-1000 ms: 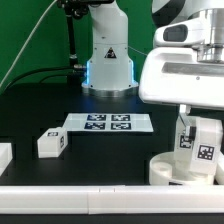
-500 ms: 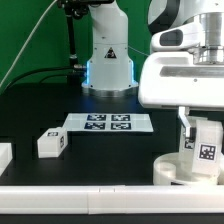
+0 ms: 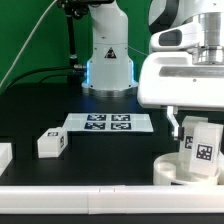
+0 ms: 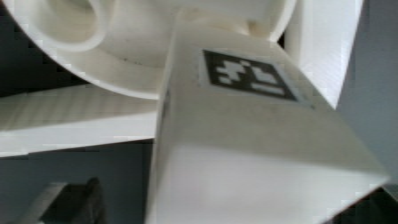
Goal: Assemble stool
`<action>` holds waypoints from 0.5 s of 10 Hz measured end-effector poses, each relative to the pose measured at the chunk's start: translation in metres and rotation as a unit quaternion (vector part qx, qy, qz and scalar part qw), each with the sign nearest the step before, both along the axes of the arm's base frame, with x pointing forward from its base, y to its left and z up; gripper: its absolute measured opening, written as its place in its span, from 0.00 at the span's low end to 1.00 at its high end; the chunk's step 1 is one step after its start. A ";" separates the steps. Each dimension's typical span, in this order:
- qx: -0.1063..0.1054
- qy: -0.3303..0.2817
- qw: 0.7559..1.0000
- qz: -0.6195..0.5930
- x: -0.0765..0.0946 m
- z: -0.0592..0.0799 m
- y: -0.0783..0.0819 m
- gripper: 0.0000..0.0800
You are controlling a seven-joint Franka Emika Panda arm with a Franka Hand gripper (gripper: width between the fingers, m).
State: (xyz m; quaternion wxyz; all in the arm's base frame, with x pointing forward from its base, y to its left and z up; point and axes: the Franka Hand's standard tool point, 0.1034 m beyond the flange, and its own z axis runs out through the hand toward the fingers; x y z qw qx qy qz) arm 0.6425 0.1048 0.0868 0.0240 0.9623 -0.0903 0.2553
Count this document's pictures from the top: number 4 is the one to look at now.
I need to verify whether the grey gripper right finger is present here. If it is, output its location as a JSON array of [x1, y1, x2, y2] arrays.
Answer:
[[334, 188, 398, 224]]

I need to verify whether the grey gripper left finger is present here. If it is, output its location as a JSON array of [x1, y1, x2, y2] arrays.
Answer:
[[13, 178, 107, 224]]

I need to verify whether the white stool leg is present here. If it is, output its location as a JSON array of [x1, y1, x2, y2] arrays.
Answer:
[[144, 9, 390, 224]]

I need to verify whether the white front fence bar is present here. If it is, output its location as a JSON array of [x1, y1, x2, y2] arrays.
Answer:
[[0, 85, 157, 158]]

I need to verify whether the white fence bar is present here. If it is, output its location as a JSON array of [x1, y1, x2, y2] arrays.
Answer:
[[285, 0, 365, 107], [0, 85, 157, 158]]

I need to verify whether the white right fence bar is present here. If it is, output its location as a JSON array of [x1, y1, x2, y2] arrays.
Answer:
[[285, 0, 365, 107]]

